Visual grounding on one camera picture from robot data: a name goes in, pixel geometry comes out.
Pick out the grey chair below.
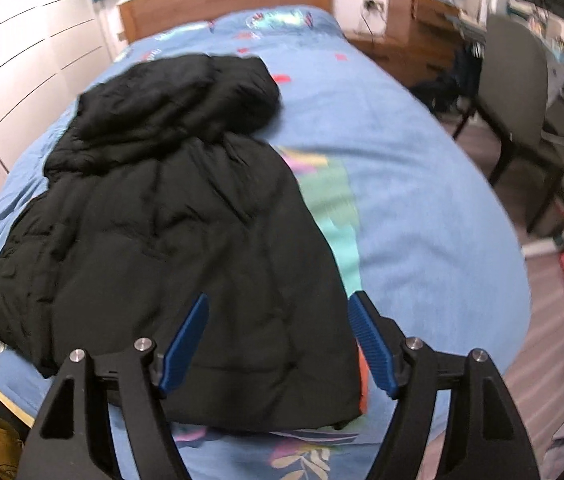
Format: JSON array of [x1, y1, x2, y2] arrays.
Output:
[[454, 12, 564, 234]]

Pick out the black puffer jacket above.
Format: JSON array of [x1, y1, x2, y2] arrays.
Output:
[[0, 52, 363, 433]]

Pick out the wooden nightstand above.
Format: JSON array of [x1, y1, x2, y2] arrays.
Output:
[[347, 0, 469, 87]]

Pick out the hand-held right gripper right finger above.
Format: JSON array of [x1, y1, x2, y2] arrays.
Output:
[[348, 290, 543, 480]]

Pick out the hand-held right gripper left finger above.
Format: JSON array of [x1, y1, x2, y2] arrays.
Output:
[[20, 291, 211, 480]]

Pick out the dark blue bag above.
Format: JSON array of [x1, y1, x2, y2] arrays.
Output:
[[414, 45, 479, 112]]

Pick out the white wardrobe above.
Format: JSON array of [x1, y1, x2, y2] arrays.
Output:
[[0, 0, 123, 361]]

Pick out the bed with blue duvet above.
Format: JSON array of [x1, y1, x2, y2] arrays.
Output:
[[0, 5, 534, 480]]

